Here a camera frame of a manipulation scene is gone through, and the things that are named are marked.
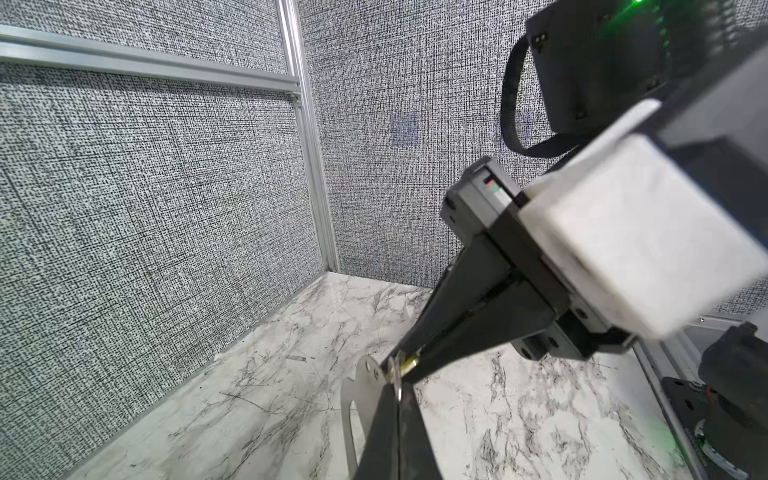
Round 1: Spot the aluminium corner post right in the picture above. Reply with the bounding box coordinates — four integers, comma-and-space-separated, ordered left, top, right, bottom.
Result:
276, 0, 340, 272

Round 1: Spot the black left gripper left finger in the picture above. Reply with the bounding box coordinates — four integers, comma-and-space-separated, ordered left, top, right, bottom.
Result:
354, 385, 399, 480

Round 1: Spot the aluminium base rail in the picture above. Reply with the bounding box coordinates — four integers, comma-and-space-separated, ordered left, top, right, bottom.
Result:
634, 310, 767, 479

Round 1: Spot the black corrugated cable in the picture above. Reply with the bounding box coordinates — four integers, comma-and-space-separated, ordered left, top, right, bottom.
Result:
500, 35, 595, 160

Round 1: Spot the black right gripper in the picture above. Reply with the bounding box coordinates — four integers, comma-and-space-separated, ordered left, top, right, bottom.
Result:
390, 156, 636, 384

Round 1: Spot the aluminium horizontal back bar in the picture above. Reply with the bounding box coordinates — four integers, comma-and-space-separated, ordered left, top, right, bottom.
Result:
1, 25, 301, 95

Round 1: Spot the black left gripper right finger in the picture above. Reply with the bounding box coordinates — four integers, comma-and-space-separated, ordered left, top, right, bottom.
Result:
398, 383, 442, 480

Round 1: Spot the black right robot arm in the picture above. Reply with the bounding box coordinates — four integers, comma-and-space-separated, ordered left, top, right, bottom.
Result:
378, 1, 767, 384

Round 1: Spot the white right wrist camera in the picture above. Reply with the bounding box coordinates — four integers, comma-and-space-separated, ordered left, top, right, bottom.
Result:
519, 99, 767, 339

